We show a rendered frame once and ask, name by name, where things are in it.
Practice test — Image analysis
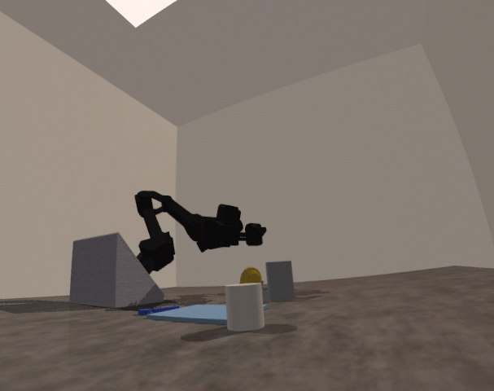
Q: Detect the olive-yellow round plate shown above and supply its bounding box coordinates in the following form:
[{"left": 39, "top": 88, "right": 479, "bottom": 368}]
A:
[{"left": 240, "top": 267, "right": 262, "bottom": 283}]

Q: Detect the beige cylinder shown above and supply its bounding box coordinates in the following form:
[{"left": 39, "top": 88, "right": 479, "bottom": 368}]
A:
[{"left": 225, "top": 283, "right": 264, "bottom": 332}]

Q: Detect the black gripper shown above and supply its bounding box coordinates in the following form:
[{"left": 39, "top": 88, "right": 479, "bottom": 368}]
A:
[{"left": 200, "top": 220, "right": 266, "bottom": 248}]

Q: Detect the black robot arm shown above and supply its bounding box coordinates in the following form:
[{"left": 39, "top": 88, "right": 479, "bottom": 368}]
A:
[{"left": 134, "top": 191, "right": 243, "bottom": 274}]

